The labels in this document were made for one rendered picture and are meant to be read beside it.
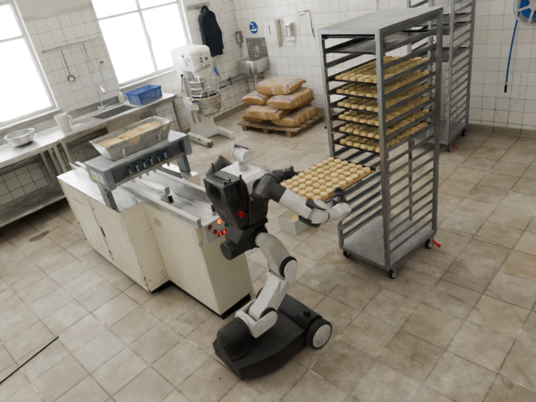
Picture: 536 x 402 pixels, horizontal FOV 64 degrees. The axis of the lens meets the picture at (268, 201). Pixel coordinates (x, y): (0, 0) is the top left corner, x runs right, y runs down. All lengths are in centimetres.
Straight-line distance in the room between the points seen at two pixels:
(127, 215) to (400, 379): 214
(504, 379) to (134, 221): 260
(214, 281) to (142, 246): 72
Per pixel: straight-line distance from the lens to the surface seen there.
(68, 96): 631
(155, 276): 364
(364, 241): 360
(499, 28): 562
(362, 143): 307
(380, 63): 266
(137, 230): 341
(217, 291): 312
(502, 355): 304
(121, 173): 333
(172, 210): 298
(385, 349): 297
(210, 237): 286
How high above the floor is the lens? 223
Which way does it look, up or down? 28 degrees down
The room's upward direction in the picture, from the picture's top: 11 degrees counter-clockwise
